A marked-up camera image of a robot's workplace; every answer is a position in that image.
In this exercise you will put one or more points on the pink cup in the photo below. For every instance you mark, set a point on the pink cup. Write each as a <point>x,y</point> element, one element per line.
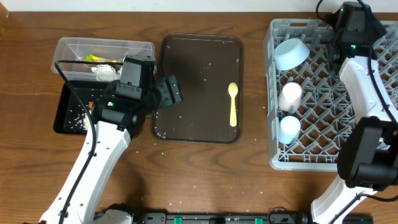
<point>290,97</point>

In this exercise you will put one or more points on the light blue cup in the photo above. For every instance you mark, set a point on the light blue cup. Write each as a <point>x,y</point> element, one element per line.
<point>289,129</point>

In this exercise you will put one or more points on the white napkin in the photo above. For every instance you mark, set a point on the white napkin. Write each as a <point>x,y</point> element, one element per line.
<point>106,73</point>

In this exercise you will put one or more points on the light blue bowl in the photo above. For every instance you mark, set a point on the light blue bowl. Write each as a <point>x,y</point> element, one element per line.
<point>290,54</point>

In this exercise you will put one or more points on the white rice pile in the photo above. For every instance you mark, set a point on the white rice pile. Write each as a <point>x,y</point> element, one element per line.
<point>75,120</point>

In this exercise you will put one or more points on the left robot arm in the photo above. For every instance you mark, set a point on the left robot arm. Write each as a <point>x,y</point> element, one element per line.
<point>115,119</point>

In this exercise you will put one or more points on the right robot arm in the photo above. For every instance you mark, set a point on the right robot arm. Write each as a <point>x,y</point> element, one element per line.
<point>367,161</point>

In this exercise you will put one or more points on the grey dishwasher rack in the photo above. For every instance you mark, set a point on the grey dishwasher rack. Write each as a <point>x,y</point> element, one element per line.
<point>325,113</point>

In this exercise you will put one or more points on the yellow plastic spoon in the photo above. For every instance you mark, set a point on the yellow plastic spoon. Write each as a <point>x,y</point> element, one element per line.
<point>233,91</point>

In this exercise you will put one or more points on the dark brown serving tray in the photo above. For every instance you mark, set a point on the dark brown serving tray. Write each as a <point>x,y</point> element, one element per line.
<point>204,66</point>

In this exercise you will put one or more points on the clear plastic bin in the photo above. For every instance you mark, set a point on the clear plastic bin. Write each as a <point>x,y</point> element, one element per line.
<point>77,48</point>

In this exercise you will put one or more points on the black rectangular bin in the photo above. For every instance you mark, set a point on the black rectangular bin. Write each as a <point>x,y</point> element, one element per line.
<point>95,90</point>

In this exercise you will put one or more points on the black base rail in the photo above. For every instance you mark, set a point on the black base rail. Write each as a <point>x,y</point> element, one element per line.
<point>217,219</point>

